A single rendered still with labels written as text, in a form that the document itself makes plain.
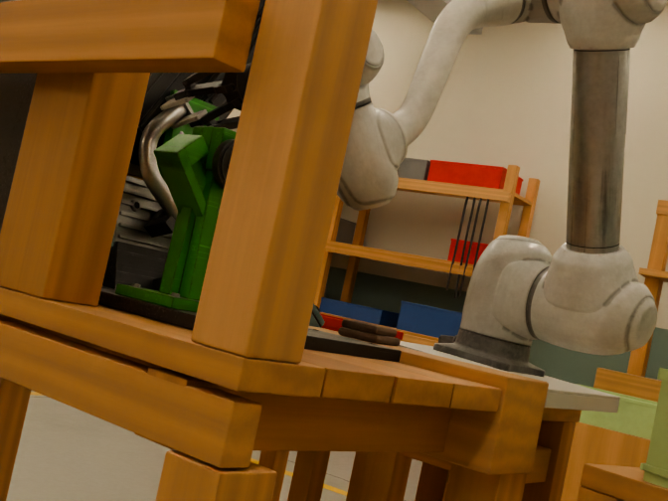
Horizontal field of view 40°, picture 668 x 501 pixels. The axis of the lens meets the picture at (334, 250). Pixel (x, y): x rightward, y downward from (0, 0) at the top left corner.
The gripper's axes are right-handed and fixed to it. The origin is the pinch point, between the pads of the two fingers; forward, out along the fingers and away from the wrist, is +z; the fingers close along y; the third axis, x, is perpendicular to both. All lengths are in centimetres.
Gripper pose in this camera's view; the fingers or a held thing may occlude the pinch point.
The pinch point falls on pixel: (183, 109)
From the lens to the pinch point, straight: 164.4
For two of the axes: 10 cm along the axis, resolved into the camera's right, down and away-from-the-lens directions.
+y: -4.3, -8.2, -3.7
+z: -7.8, 1.4, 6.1
